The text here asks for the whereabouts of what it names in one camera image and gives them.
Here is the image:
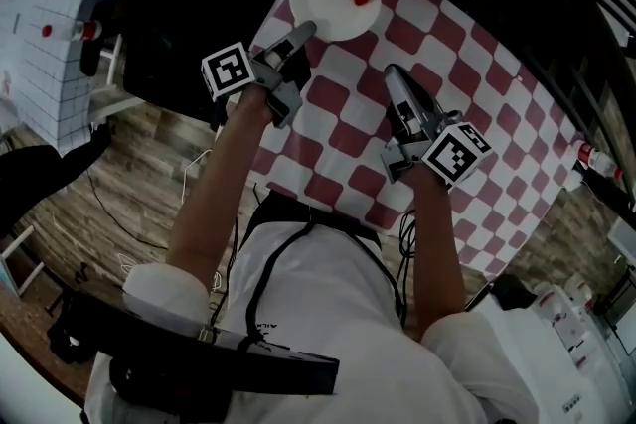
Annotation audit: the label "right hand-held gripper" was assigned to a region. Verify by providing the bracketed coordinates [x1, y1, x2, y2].
[380, 63, 495, 191]

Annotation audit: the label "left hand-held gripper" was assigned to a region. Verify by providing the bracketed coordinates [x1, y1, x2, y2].
[201, 19, 318, 131]

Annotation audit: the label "white round plate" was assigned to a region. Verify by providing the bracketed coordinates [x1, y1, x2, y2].
[289, 0, 383, 43]

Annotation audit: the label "person's right forearm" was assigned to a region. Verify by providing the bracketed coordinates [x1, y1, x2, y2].
[404, 161, 468, 342]

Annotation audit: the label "person's left forearm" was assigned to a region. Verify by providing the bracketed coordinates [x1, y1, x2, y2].
[163, 83, 274, 287]

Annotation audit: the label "red white checkered table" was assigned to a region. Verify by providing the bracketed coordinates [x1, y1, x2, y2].
[247, 0, 582, 284]

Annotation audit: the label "black office chair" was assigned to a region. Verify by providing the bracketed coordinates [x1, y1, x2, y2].
[81, 0, 319, 125]

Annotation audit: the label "person's black trousers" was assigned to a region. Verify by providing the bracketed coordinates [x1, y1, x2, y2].
[242, 191, 384, 249]

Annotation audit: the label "clear bottle red label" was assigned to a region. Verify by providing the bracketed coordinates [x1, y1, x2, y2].
[41, 18, 104, 44]
[573, 139, 624, 180]

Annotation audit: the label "white grid-pattern table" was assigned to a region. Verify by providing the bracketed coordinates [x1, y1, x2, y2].
[0, 0, 130, 155]

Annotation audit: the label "person's white shirt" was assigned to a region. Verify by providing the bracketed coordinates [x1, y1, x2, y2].
[81, 217, 541, 424]

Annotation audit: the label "white carton red print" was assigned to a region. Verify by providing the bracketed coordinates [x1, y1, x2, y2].
[565, 332, 622, 373]
[531, 285, 597, 353]
[565, 275, 597, 309]

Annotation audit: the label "black monitor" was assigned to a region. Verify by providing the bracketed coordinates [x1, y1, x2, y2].
[64, 290, 342, 396]

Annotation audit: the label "plain white table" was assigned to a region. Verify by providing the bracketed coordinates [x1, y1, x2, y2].
[489, 307, 636, 424]

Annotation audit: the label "black equipment bag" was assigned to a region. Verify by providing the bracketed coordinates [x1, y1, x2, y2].
[47, 292, 100, 363]

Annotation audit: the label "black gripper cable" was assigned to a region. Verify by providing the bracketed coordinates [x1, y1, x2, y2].
[397, 208, 418, 329]

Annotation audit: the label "white cable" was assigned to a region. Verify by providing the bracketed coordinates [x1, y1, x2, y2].
[179, 147, 214, 206]

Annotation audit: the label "black cord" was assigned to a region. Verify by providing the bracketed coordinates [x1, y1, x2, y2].
[245, 208, 403, 344]

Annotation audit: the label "black mount base red button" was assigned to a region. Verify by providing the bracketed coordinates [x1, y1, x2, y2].
[108, 352, 235, 416]

